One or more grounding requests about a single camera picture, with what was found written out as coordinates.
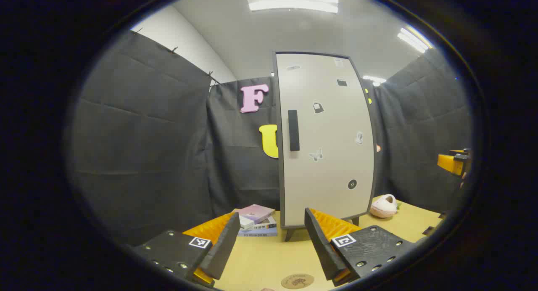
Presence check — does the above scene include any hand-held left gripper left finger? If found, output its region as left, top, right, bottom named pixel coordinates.
left=134, top=212, right=241, bottom=288

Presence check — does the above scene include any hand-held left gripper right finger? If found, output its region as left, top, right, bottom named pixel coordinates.
left=304, top=207, right=417, bottom=287

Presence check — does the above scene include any round cork coaster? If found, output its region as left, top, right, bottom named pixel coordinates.
left=281, top=273, right=315, bottom=290

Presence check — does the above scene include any black door handle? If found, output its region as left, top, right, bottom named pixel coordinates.
left=288, top=110, right=300, bottom=152

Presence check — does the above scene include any light grey cabinet door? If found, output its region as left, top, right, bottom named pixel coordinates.
left=275, top=52, right=376, bottom=229

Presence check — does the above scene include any dark grey cabinet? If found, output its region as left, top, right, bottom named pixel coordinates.
left=272, top=50, right=379, bottom=242

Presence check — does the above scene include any blue book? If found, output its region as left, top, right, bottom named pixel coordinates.
left=237, top=227, right=278, bottom=237

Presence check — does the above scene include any white book striped spine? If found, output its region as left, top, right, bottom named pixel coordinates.
left=240, top=216, right=277, bottom=231

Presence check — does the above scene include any pink plush toy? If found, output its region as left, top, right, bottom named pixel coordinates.
left=370, top=194, right=398, bottom=219

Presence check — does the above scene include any ceiling light panel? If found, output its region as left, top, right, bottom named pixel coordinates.
left=397, top=27, right=433, bottom=54
left=244, top=0, right=339, bottom=14

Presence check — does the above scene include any black backdrop cloth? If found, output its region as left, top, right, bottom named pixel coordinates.
left=69, top=30, right=473, bottom=245

